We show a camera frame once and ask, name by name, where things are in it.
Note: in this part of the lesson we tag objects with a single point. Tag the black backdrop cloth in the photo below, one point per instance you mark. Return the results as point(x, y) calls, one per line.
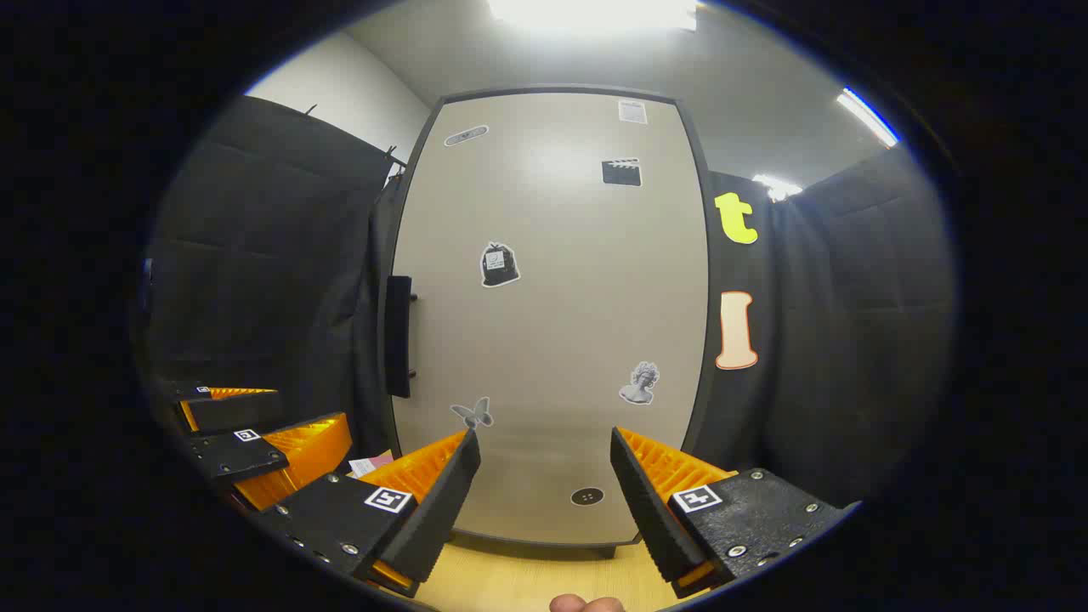
point(255, 255)

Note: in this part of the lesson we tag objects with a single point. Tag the ceiling light panel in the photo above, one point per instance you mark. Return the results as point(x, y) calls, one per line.
point(595, 13)
point(867, 117)
point(778, 189)

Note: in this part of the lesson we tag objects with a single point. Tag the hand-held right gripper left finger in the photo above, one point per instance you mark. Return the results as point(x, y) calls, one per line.
point(442, 510)

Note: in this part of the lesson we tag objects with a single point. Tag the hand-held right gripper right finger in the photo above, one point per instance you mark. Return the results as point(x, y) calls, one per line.
point(650, 510)

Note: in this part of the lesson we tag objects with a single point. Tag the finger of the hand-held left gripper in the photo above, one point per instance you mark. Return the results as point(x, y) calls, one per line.
point(238, 457)
point(238, 412)

